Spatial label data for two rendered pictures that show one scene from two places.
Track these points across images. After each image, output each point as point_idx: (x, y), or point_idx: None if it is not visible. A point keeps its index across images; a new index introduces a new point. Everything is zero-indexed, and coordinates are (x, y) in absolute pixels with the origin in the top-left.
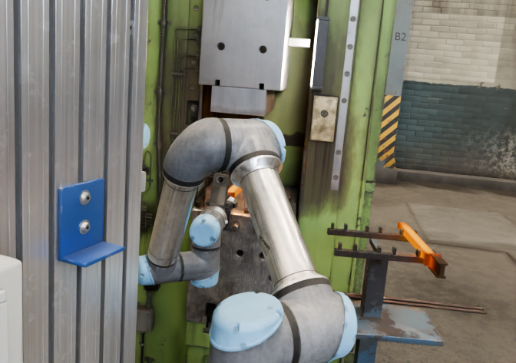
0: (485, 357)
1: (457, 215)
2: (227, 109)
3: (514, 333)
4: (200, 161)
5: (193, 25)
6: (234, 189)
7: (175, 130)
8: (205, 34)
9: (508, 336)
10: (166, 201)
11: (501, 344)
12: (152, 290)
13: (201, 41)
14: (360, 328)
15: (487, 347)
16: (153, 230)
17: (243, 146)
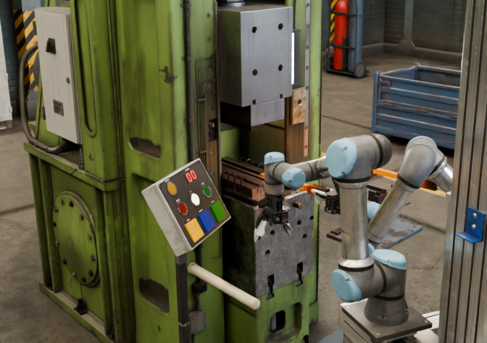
0: (330, 240)
1: None
2: (261, 120)
3: (322, 216)
4: (430, 172)
5: (208, 54)
6: None
7: (202, 149)
8: (243, 65)
9: (322, 220)
10: (402, 201)
11: (325, 227)
12: (204, 291)
13: (241, 72)
14: (389, 240)
15: (322, 233)
16: (383, 222)
17: (436, 156)
